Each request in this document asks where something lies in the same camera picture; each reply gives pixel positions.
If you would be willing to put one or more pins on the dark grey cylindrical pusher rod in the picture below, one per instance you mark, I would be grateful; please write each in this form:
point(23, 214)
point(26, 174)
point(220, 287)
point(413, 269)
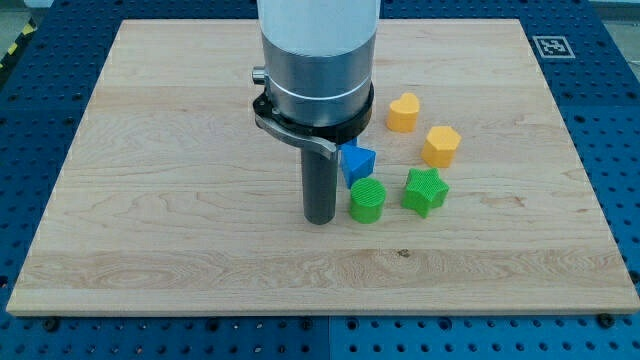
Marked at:
point(319, 182)

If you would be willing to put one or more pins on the green circle block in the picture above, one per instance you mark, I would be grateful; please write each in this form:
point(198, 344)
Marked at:
point(367, 199)

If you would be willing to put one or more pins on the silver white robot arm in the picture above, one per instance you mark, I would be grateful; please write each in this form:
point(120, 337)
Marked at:
point(318, 57)

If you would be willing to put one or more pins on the green star block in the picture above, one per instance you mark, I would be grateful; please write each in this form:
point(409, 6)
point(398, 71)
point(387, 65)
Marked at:
point(424, 190)

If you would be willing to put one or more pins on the blue triangle block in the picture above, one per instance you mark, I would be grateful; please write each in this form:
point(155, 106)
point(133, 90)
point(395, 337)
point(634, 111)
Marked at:
point(356, 163)

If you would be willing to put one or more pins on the yellow heart block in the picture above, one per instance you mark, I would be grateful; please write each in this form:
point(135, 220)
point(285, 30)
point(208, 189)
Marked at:
point(403, 113)

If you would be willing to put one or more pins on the yellow hexagon block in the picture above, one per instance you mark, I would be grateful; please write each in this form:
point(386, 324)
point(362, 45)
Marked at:
point(440, 146)

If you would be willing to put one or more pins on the light wooden board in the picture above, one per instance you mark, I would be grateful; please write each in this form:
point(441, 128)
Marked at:
point(171, 202)

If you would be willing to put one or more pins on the white fiducial marker tag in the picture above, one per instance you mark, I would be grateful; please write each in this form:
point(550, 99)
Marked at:
point(553, 47)

